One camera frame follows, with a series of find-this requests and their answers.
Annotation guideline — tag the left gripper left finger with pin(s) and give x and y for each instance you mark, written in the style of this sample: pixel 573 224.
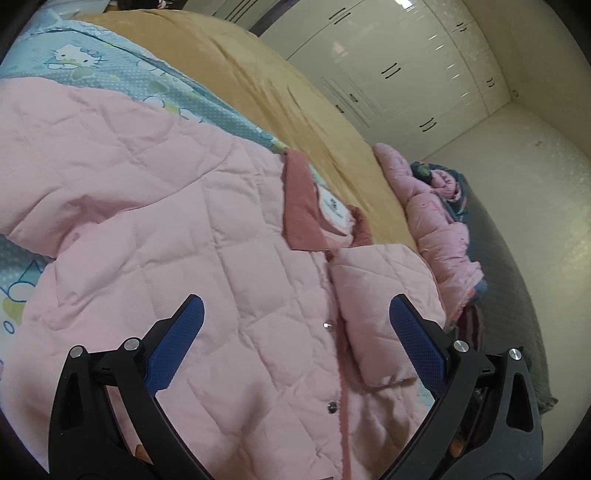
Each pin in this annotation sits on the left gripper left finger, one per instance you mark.
pixel 85 440

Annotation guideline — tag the striped dark pillow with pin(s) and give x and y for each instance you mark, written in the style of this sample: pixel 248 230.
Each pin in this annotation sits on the striped dark pillow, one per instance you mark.
pixel 470 327

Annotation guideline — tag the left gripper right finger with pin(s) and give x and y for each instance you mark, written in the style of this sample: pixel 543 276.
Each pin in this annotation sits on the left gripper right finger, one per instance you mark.
pixel 484 423

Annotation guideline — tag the pink quilted jacket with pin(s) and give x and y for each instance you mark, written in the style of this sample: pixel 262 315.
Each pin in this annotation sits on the pink quilted jacket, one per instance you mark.
pixel 296 374

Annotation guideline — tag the pink floral duvet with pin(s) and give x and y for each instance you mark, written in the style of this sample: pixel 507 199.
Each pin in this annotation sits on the pink floral duvet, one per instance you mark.
pixel 435 202

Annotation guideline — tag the tan plush bed blanket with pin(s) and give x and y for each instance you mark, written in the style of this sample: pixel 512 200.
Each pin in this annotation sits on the tan plush bed blanket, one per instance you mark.
pixel 245 73

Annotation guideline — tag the white wardrobe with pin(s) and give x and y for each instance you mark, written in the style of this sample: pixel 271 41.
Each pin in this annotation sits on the white wardrobe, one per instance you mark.
pixel 413 74

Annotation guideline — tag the blue Hello Kitty sheet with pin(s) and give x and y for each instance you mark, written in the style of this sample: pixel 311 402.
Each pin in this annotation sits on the blue Hello Kitty sheet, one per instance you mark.
pixel 76 53

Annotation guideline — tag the grey quilted headboard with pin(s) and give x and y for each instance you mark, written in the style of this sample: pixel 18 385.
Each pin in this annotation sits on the grey quilted headboard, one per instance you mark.
pixel 509 318

